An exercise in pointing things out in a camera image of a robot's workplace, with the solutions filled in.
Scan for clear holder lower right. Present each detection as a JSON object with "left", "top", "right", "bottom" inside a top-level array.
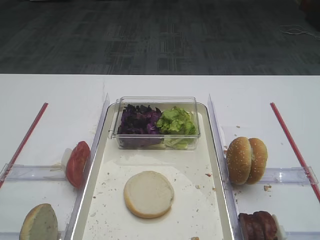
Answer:
[{"left": 286, "top": 231, "right": 320, "bottom": 240}]

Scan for sesame bun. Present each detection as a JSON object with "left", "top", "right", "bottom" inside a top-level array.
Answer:
[
  {"left": 226, "top": 136, "right": 252, "bottom": 185},
  {"left": 246, "top": 138, "right": 268, "bottom": 185}
]

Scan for brown meat patty left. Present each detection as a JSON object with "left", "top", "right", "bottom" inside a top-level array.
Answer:
[{"left": 238, "top": 213, "right": 257, "bottom": 240}]

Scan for sesame bun top left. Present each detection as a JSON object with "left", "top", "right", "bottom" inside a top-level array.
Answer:
[{"left": 226, "top": 136, "right": 252, "bottom": 185}]

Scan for purple cabbage shreds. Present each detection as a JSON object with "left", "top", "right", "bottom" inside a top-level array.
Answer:
[{"left": 117, "top": 104, "right": 162, "bottom": 149}]

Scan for red tape strip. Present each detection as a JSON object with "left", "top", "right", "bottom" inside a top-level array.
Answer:
[
  {"left": 0, "top": 102, "right": 49, "bottom": 187},
  {"left": 270, "top": 102, "right": 320, "bottom": 201}
]

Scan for clear holder upper right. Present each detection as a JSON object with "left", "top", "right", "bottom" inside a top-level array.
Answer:
[{"left": 258, "top": 166, "right": 319, "bottom": 185}]

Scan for red tomato slice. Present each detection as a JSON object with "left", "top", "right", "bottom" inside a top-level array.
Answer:
[{"left": 65, "top": 141, "right": 91, "bottom": 189}]

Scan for brown meat patty right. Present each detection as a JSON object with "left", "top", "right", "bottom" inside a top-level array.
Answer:
[{"left": 253, "top": 211, "right": 278, "bottom": 240}]

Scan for right clear long divider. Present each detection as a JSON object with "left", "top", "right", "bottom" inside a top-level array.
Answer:
[{"left": 207, "top": 95, "right": 243, "bottom": 240}]

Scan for sesame bun top right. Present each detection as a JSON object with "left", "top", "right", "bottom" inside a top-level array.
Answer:
[{"left": 246, "top": 138, "right": 268, "bottom": 185}]

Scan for clear holder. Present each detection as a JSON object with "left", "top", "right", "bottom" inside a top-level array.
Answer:
[
  {"left": 0, "top": 163, "right": 67, "bottom": 182},
  {"left": 258, "top": 166, "right": 319, "bottom": 185},
  {"left": 286, "top": 231, "right": 320, "bottom": 240}
]

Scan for brown meat patty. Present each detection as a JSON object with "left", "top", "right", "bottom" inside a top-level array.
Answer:
[
  {"left": 238, "top": 213, "right": 257, "bottom": 240},
  {"left": 253, "top": 211, "right": 278, "bottom": 240}
]

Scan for green lettuce leaves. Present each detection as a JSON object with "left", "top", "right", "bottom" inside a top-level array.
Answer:
[{"left": 156, "top": 106, "right": 197, "bottom": 149}]

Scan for white cable on floor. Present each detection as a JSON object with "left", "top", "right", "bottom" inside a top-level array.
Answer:
[{"left": 278, "top": 24, "right": 320, "bottom": 40}]

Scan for left clear long divider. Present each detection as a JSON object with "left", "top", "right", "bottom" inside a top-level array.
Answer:
[{"left": 62, "top": 94, "right": 110, "bottom": 240}]

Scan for clear plastic container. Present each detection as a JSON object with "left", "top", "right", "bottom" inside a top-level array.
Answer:
[{"left": 109, "top": 96, "right": 201, "bottom": 150}]

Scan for right red tape strip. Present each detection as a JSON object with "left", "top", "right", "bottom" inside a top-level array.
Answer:
[{"left": 270, "top": 102, "right": 320, "bottom": 201}]

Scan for bun half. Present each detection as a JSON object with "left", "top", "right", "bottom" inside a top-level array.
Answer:
[
  {"left": 123, "top": 171, "right": 175, "bottom": 219},
  {"left": 19, "top": 203, "right": 58, "bottom": 240}
]

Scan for white metal tray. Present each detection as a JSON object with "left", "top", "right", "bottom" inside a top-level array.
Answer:
[{"left": 72, "top": 103, "right": 233, "bottom": 240}]

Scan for white slice behind patties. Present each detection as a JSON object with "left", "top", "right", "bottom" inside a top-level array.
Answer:
[{"left": 271, "top": 214, "right": 288, "bottom": 240}]

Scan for clear long divider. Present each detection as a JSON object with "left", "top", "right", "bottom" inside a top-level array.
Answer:
[
  {"left": 62, "top": 94, "right": 110, "bottom": 240},
  {"left": 207, "top": 95, "right": 243, "bottom": 240}
]

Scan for white onion slice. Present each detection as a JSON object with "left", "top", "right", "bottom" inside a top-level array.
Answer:
[{"left": 61, "top": 148, "right": 73, "bottom": 167}]

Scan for clear holder upper left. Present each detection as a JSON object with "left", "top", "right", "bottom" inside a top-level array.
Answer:
[{"left": 0, "top": 163, "right": 67, "bottom": 182}]

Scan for left red tape strip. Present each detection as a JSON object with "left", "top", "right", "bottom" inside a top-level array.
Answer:
[{"left": 0, "top": 102, "right": 49, "bottom": 187}]

